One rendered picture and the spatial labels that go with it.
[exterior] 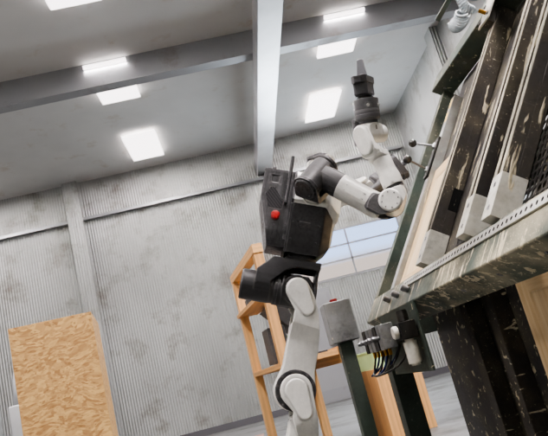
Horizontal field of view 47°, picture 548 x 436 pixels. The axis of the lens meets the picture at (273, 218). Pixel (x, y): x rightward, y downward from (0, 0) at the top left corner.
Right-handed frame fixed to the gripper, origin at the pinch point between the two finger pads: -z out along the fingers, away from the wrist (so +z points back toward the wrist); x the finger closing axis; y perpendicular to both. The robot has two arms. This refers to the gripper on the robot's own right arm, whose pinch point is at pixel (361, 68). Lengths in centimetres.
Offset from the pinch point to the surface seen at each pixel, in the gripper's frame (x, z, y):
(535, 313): -17, 85, 47
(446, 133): 75, 22, 12
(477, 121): 26.0, 23.0, 32.5
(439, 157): 69, 32, 9
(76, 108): 567, -157, -643
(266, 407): 320, 233, -236
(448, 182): 13, 43, 22
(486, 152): -23, 37, 41
